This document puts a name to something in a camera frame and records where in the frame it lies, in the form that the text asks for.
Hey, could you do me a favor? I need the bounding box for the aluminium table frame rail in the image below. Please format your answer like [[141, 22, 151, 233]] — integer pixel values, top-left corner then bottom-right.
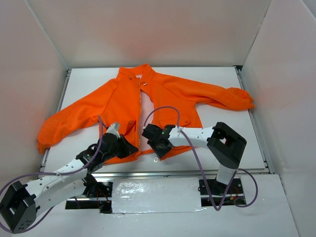
[[42, 67, 273, 178]]

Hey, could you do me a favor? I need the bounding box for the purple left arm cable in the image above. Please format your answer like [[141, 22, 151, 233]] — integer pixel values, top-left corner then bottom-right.
[[0, 115, 109, 234]]

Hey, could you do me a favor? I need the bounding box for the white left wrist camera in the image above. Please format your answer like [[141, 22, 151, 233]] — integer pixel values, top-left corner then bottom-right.
[[106, 122, 120, 138]]

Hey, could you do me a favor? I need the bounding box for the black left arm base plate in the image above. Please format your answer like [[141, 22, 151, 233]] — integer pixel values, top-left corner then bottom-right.
[[65, 181, 113, 214]]

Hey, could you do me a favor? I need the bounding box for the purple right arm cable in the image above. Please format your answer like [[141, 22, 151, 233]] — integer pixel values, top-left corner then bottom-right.
[[143, 106, 259, 212]]

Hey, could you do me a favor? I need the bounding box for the orange zip-up jacket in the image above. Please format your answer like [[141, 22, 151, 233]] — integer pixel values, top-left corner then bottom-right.
[[37, 64, 255, 154]]

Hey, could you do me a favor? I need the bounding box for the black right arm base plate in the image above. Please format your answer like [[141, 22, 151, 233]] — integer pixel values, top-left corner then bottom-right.
[[197, 178, 246, 207]]

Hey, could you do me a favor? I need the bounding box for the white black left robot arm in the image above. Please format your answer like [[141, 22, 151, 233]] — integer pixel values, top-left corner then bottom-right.
[[0, 133, 138, 234]]

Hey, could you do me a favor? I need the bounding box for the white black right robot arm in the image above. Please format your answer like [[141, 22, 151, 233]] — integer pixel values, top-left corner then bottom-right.
[[142, 122, 247, 193]]

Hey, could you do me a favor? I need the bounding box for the white foam cover panel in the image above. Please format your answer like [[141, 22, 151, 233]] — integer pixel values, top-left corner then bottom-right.
[[112, 177, 202, 214]]

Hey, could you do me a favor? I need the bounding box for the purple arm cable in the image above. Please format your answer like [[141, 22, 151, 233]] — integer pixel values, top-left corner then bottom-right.
[[0, 115, 109, 234], [143, 106, 259, 212]]

